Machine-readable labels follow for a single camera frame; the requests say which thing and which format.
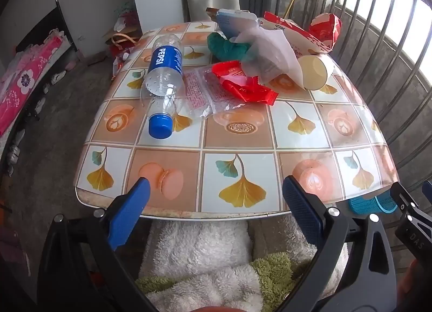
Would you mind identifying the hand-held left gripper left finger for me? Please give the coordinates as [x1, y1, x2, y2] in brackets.
[37, 176, 159, 312]

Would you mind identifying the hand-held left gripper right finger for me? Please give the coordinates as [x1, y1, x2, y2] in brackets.
[275, 174, 397, 312]

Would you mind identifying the blue plastic basket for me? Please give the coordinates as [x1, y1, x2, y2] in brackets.
[347, 194, 399, 215]

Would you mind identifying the white paper cup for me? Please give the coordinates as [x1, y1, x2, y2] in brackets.
[299, 54, 335, 91]

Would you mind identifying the clear plastic bottle blue label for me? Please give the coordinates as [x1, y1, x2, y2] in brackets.
[140, 33, 186, 139]

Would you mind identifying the white plastic bag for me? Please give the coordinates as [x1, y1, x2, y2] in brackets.
[229, 27, 304, 88]

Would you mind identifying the green plastic bag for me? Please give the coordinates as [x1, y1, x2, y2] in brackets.
[207, 31, 252, 63]

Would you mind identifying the green fluffy cloth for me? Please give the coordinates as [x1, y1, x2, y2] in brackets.
[135, 253, 304, 312]

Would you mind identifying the white fluffy cloth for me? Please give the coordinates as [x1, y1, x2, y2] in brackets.
[138, 221, 348, 312]

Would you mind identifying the red snack wrapper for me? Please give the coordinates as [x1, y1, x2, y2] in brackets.
[212, 60, 279, 106]

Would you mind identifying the clear plastic wrapper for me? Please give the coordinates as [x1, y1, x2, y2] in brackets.
[175, 66, 250, 120]

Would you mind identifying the metal balcony railing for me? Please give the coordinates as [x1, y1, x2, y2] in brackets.
[282, 0, 432, 232]

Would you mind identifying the red gift bag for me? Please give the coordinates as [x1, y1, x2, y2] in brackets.
[111, 32, 144, 78]

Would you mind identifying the pink flowered blanket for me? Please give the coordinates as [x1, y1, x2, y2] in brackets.
[0, 29, 68, 137]

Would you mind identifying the red white snack bag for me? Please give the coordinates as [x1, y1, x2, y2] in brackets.
[258, 11, 333, 56]

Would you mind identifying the red carton box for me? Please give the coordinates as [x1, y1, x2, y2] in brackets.
[309, 12, 342, 48]

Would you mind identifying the flower bouquet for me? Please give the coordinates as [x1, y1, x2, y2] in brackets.
[114, 2, 141, 34]

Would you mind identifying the blue white packet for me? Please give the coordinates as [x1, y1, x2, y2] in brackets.
[216, 9, 259, 38]

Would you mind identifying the dark bed frame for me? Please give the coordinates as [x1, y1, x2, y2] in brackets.
[15, 0, 78, 63]

